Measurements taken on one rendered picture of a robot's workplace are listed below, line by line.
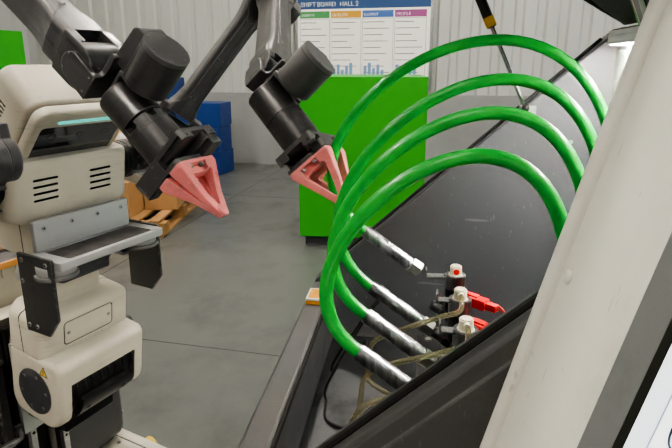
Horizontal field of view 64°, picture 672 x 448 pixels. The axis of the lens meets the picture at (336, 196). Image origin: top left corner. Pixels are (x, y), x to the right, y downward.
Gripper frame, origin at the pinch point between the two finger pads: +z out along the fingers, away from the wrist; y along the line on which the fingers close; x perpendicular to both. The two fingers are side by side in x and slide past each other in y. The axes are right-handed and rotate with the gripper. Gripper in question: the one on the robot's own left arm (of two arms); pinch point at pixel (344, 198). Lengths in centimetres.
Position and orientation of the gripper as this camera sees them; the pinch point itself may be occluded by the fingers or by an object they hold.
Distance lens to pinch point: 73.8
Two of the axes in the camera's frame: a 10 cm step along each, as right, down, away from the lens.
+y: 3.5, -0.2, 9.4
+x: -7.3, 6.2, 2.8
